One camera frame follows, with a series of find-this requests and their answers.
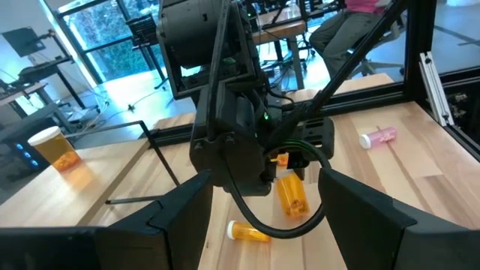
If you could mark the black standing desk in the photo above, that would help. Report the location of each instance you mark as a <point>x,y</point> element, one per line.
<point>45,71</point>

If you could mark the black monitor on arm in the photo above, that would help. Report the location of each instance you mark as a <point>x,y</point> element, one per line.
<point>23,41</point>

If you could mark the wooden shelf black metal legs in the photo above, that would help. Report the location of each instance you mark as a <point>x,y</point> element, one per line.
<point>93,180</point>

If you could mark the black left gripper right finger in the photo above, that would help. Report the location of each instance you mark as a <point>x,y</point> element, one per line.
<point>393,243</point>

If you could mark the pink medicine bottle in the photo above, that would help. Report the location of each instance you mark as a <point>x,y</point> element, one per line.
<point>378,137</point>

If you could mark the small orange medicine bottle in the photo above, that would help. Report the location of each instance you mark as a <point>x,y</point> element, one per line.
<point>243,231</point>

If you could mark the black desktop monitor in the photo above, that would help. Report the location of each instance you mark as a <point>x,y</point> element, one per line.
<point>142,30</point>

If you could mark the light wooden desk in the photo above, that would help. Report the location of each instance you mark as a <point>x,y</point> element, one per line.
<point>281,32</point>

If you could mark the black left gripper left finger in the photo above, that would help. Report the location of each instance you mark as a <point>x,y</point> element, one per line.
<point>112,247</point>

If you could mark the person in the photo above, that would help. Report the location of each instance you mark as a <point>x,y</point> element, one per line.
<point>337,33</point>

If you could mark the black computer tower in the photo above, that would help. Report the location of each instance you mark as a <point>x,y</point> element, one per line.
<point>18,157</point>

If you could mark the silver aluminium extrusion bar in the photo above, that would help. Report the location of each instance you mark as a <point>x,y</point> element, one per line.
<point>437,90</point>

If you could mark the black aluminium table frame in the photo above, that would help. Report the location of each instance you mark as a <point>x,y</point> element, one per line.
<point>418,56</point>

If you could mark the large orange medicine bottle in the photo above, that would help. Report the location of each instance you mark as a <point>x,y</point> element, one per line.
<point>294,198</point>
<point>56,150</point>

